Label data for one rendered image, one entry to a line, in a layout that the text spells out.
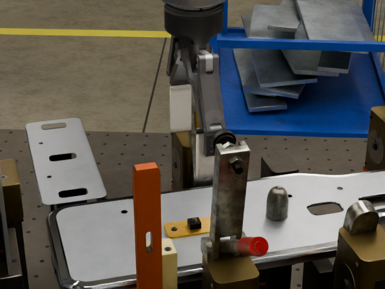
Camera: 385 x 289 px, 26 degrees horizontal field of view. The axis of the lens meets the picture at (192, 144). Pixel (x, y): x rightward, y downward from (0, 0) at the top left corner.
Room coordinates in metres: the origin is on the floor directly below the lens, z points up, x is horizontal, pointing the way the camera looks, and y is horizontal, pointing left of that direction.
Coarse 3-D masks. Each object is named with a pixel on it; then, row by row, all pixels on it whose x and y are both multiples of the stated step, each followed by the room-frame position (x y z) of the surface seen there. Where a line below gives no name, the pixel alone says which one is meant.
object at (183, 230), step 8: (168, 224) 1.01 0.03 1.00; (176, 224) 1.01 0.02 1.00; (184, 224) 1.01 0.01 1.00; (192, 224) 1.00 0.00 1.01; (200, 224) 1.00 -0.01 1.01; (208, 224) 1.01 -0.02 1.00; (168, 232) 0.99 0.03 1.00; (176, 232) 0.99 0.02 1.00; (184, 232) 0.99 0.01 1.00; (192, 232) 0.99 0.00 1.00; (200, 232) 0.99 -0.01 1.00; (208, 232) 0.99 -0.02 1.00
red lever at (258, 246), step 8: (224, 240) 0.86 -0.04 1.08; (232, 240) 0.84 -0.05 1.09; (240, 240) 0.79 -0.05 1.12; (248, 240) 0.77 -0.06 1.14; (256, 240) 0.76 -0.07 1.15; (264, 240) 0.76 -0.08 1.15; (224, 248) 0.85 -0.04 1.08; (232, 248) 0.82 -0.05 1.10; (240, 248) 0.78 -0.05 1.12; (248, 248) 0.76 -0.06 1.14; (256, 248) 0.75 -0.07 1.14; (264, 248) 0.75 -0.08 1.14; (256, 256) 0.76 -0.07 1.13
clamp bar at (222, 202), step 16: (224, 144) 0.87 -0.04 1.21; (240, 144) 0.86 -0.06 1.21; (224, 160) 0.84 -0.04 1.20; (240, 160) 0.84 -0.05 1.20; (224, 176) 0.84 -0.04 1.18; (240, 176) 0.85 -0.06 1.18; (224, 192) 0.85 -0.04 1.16; (240, 192) 0.85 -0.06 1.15; (224, 208) 0.85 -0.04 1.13; (240, 208) 0.86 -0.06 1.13; (224, 224) 0.85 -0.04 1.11; (240, 224) 0.86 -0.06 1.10
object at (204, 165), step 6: (198, 138) 0.93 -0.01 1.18; (198, 144) 0.93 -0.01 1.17; (198, 150) 0.93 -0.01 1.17; (198, 156) 0.93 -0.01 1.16; (204, 156) 0.94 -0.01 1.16; (210, 156) 0.94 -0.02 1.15; (198, 162) 0.93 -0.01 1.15; (204, 162) 0.94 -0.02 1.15; (210, 162) 0.94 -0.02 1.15; (198, 168) 0.93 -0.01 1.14; (204, 168) 0.94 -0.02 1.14; (210, 168) 0.94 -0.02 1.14; (198, 174) 0.93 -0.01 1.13; (204, 174) 0.94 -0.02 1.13; (210, 174) 0.94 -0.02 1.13
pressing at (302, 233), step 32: (192, 192) 1.11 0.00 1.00; (256, 192) 1.11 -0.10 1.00; (288, 192) 1.11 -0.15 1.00; (320, 192) 1.11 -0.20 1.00; (352, 192) 1.11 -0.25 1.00; (384, 192) 1.11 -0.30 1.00; (64, 224) 1.02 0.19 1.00; (96, 224) 1.02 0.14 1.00; (128, 224) 1.02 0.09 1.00; (256, 224) 1.02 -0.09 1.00; (288, 224) 1.02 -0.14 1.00; (320, 224) 1.02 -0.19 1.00; (64, 256) 0.94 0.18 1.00; (96, 256) 0.94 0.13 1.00; (128, 256) 0.94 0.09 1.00; (192, 256) 0.94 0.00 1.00; (288, 256) 0.94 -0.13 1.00; (320, 256) 0.95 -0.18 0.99; (64, 288) 0.87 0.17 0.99; (96, 288) 0.86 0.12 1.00; (128, 288) 0.88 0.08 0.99
